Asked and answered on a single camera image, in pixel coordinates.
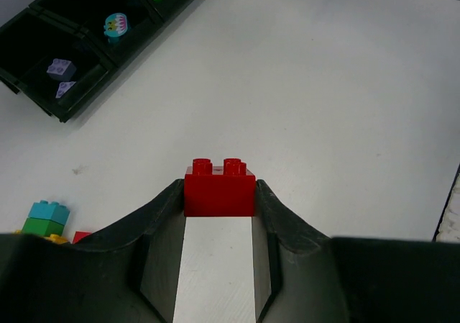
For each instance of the light blue lego brick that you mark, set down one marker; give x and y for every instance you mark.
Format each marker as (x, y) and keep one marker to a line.
(52, 211)

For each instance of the purple square lego brick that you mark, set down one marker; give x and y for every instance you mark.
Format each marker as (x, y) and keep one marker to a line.
(61, 69)

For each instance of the small red curved lego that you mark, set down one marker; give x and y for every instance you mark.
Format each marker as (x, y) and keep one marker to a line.
(79, 235)

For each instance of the black container row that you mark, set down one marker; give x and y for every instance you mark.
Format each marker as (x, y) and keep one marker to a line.
(74, 30)

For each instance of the red square lego brick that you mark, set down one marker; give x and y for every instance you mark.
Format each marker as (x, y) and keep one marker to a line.
(219, 191)

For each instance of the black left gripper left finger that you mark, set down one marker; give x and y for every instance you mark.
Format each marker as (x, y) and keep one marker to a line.
(125, 272)

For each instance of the green square lego brick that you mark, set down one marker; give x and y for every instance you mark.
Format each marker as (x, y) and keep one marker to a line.
(42, 227)

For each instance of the yellow black striped lego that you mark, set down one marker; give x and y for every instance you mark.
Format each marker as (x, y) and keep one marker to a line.
(52, 237)

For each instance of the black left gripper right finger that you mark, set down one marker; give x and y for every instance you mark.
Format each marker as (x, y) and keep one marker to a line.
(302, 275)

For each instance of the teal oval lego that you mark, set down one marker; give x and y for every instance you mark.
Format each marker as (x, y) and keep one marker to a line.
(115, 27)

